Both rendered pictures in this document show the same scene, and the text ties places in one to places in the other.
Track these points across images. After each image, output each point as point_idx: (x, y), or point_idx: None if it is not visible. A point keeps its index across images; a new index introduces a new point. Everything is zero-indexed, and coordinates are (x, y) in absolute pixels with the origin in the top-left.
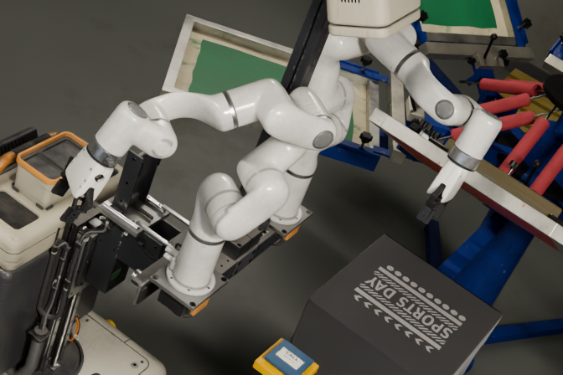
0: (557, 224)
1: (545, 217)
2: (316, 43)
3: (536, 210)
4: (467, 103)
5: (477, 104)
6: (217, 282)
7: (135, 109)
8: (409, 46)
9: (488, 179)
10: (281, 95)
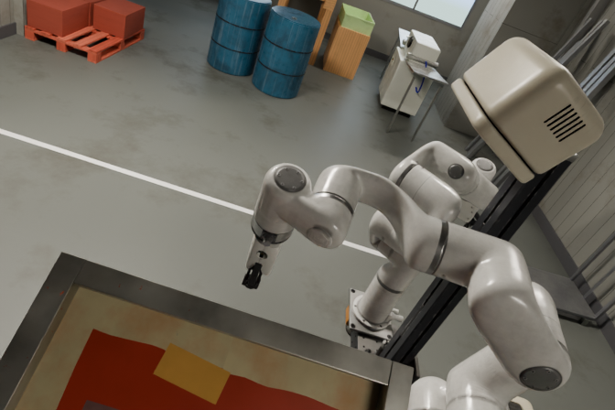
0: (85, 260)
1: (106, 266)
2: (501, 186)
3: (124, 272)
4: (327, 185)
5: (313, 205)
6: (354, 319)
7: (485, 163)
8: (458, 227)
9: (210, 300)
10: (447, 146)
